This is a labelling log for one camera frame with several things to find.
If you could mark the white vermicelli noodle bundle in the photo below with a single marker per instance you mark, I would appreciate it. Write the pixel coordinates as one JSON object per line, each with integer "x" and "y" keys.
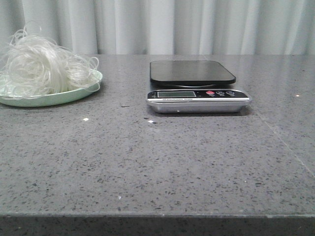
{"x": 33, "y": 65}

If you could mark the black silver kitchen scale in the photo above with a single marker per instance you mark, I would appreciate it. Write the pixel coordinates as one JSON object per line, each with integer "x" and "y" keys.
{"x": 193, "y": 86}

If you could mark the light green round plate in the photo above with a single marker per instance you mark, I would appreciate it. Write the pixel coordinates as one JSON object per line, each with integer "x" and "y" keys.
{"x": 57, "y": 98}

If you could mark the white pleated curtain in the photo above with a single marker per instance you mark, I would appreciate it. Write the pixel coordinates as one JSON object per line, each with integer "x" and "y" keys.
{"x": 167, "y": 27}

